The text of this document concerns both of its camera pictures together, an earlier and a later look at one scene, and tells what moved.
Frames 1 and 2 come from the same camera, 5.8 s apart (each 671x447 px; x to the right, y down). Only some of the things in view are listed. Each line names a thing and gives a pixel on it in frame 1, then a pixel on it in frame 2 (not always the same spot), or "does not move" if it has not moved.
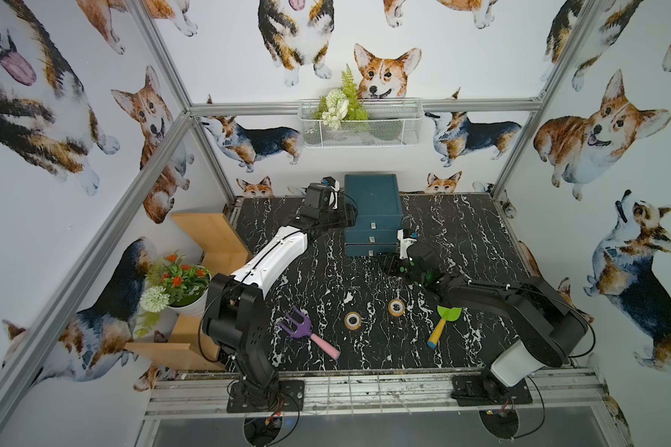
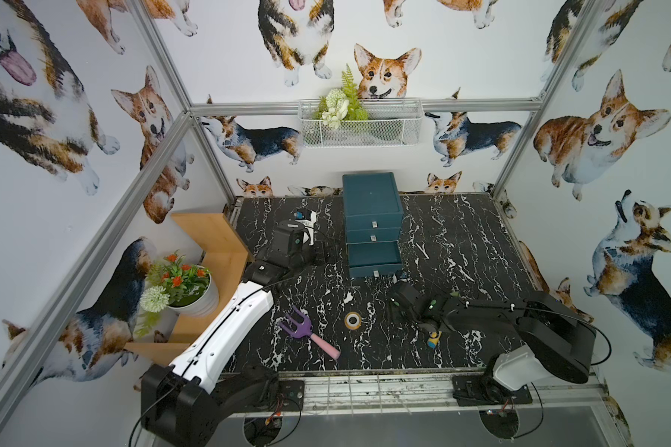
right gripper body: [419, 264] to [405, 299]
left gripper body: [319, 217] to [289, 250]
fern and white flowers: [336, 106] does not move
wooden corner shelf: [224, 250] does not move
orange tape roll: [352, 320] does not move
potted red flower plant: [174, 285] does not move
